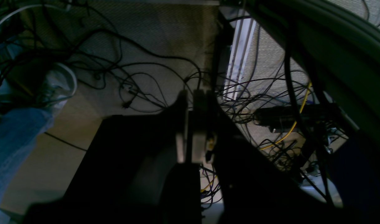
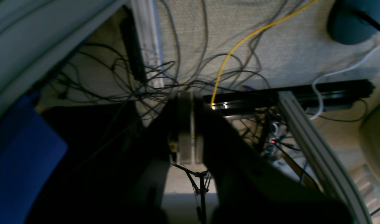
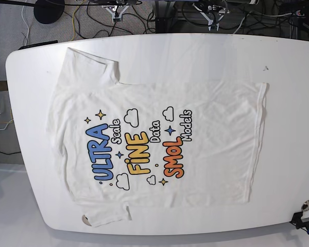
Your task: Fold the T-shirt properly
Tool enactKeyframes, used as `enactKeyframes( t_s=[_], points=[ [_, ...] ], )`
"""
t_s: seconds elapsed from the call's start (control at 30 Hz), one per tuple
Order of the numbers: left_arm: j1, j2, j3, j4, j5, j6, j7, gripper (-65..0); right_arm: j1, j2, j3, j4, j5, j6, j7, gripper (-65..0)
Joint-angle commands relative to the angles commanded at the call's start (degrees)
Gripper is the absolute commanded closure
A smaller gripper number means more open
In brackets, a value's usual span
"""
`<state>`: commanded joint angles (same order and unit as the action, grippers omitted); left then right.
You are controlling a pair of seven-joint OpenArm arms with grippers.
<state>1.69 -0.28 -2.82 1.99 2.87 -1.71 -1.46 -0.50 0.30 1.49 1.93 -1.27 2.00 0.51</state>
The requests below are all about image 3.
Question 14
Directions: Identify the white printed T-shirt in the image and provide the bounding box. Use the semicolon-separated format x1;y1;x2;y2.
46;48;268;227

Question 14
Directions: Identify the silver table grommet left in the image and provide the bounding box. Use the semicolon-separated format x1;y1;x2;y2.
82;215;92;226

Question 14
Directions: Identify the silver table grommet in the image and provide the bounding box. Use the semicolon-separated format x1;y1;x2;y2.
301;200;309;211
82;215;92;226

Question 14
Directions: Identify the black round stand base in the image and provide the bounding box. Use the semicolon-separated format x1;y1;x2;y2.
33;0;65;24

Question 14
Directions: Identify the silver table grommet right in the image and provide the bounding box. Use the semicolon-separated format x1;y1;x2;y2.
301;200;309;211

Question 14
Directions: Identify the black aluminium frame post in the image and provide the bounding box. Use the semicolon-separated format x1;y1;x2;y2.
151;1;176;34

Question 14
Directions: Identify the yellow floor cable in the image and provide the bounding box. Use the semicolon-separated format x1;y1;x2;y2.
70;0;88;42

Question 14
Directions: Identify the black clamp with cable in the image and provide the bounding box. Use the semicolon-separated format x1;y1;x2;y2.
290;211;309;235

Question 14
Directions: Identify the white floor cable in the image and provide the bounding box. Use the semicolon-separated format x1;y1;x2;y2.
21;5;30;46

